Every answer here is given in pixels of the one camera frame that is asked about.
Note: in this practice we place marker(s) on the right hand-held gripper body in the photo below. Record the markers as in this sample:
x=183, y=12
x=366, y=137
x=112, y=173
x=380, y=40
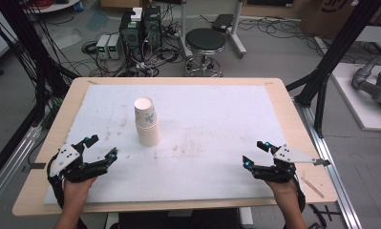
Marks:
x=290, y=156

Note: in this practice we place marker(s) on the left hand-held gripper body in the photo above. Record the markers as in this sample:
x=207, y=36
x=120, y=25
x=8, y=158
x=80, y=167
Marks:
x=65, y=159

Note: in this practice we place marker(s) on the stack of paper cups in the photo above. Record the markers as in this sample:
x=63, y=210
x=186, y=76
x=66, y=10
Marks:
x=146, y=127

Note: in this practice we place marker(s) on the person's left hand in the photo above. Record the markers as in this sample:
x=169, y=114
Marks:
x=78, y=191

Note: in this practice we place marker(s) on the person's right hand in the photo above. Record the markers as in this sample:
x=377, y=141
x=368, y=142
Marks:
x=282, y=192

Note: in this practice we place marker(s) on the black tape strip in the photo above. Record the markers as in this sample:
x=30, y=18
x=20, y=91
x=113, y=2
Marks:
x=322, y=162
x=38, y=165

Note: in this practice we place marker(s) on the thin wooden stick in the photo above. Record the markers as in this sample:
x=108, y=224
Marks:
x=312, y=187

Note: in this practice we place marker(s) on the white table leg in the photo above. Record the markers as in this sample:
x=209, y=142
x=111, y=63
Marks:
x=247, y=218

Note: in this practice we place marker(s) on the white foam mat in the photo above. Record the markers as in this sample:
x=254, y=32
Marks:
x=204, y=133

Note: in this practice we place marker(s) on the black clamp parts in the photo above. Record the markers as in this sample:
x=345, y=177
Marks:
x=320, y=218

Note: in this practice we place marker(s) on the white base board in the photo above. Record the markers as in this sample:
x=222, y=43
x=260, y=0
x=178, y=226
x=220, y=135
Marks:
x=360, y=108

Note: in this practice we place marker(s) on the person's dark trousers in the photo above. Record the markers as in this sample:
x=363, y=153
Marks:
x=178, y=221

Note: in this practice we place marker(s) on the grey bench power supply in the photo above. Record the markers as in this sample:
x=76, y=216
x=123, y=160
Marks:
x=102, y=46
x=114, y=47

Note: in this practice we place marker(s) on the black computer tower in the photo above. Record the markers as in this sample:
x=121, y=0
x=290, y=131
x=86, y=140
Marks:
x=131, y=38
x=152, y=28

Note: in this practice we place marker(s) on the white metal stand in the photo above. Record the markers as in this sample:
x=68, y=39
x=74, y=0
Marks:
x=237, y=31

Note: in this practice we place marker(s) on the teal plastic sheet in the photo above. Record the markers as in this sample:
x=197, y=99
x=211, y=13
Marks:
x=97, y=21

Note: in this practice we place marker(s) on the black round stool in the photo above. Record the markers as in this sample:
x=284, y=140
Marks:
x=205, y=39

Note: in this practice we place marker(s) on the black flat device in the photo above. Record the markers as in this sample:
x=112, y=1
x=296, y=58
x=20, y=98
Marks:
x=223, y=23

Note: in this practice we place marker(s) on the blue tape roll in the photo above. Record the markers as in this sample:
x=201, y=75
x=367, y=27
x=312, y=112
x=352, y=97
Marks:
x=78, y=7

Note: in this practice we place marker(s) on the small white box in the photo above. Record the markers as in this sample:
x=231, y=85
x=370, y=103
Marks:
x=136, y=14

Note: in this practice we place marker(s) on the white round table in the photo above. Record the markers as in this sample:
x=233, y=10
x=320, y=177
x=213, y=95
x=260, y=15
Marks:
x=57, y=6

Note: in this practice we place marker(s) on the brown cardboard box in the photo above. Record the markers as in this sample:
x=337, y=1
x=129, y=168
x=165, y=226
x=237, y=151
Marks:
x=331, y=16

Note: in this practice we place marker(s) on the grey desk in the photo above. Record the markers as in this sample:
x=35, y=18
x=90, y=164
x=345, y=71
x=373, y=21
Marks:
x=377, y=34

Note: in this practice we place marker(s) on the aluminium rail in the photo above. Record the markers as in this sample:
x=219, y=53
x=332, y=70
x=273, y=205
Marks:
x=331, y=171
x=10, y=171

